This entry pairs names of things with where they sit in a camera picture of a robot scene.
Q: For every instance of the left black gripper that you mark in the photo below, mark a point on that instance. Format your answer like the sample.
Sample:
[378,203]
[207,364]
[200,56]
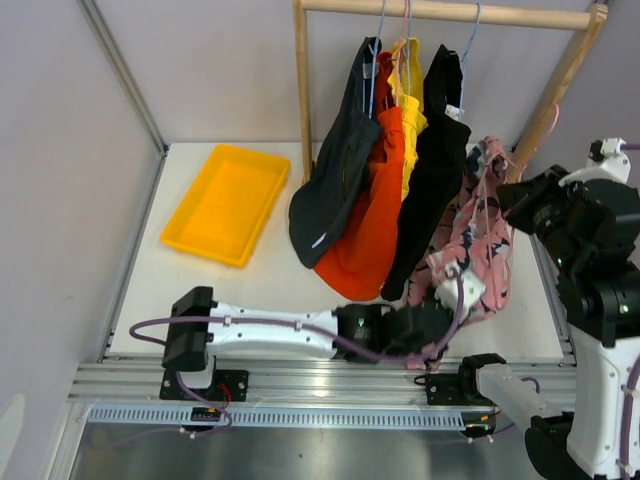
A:
[452,316]

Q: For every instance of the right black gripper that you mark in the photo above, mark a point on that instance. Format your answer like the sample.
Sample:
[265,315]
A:
[518,199]

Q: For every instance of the pink shark print shorts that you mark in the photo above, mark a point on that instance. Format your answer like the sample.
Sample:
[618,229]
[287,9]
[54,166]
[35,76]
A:
[472,235]

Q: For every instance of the orange shorts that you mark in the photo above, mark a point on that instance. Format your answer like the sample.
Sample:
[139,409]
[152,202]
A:
[357,265]

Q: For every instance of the pink hanger of shark shorts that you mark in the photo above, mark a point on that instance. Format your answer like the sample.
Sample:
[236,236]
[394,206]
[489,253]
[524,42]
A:
[509,168]

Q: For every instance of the black shorts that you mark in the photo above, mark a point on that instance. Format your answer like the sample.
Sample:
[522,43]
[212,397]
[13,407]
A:
[437,175]

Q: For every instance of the blue hanger of black shorts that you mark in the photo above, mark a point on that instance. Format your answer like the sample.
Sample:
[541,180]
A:
[464,60]

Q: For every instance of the dark navy shorts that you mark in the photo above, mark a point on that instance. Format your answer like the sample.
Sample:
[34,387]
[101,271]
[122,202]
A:
[319,210]

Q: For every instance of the yellow shorts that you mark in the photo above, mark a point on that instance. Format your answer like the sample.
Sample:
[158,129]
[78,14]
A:
[413,119]

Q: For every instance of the blue hanger of yellow shorts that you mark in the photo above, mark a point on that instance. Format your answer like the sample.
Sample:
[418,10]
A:
[409,60]

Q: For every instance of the pink hanger of orange shorts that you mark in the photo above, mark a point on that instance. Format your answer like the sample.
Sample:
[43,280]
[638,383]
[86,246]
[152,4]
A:
[402,50]

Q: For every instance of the blue hanger of navy shorts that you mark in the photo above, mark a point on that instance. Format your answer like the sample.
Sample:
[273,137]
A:
[374,67]

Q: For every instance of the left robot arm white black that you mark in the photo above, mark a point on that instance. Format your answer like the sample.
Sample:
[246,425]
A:
[204,328]

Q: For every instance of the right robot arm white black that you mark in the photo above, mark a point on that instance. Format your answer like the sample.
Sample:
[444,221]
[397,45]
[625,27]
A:
[599,438]

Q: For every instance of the wooden clothes rack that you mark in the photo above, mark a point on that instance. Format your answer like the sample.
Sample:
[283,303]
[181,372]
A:
[585,26]

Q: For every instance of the yellow plastic tray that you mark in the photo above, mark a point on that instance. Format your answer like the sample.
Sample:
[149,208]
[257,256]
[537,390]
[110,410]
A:
[226,208]

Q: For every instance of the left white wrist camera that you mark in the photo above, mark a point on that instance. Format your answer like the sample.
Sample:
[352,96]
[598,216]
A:
[460,290]

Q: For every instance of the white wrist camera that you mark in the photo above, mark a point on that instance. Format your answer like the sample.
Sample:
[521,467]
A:
[460,290]
[607,160]

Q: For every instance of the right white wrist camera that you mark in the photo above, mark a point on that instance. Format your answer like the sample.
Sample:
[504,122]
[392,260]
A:
[607,160]

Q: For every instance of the white slotted cable duct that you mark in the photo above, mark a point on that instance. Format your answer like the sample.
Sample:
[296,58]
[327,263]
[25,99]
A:
[284,418]

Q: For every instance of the aluminium mounting rail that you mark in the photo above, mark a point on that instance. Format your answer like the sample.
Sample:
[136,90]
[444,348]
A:
[272,383]

